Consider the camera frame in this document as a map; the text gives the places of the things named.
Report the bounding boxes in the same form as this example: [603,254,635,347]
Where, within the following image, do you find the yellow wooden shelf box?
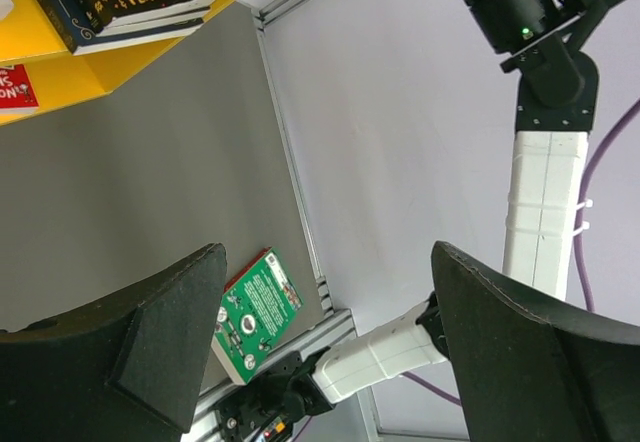
[0,0,289,127]

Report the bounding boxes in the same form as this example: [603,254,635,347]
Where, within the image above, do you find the green cover book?
[211,247,303,386]

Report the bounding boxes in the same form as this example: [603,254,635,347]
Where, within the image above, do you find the aluminium mounting rail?
[179,309,359,442]

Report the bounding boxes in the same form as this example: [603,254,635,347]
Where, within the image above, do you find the dark blue cover book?
[36,0,205,56]

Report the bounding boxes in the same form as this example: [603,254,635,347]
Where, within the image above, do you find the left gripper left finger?
[1,243,227,441]

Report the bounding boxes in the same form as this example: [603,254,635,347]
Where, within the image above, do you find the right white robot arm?
[215,0,639,441]

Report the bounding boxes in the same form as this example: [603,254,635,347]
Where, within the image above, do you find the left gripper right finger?
[431,241,639,441]

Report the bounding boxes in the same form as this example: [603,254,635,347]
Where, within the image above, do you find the red treehouse book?
[0,64,39,115]

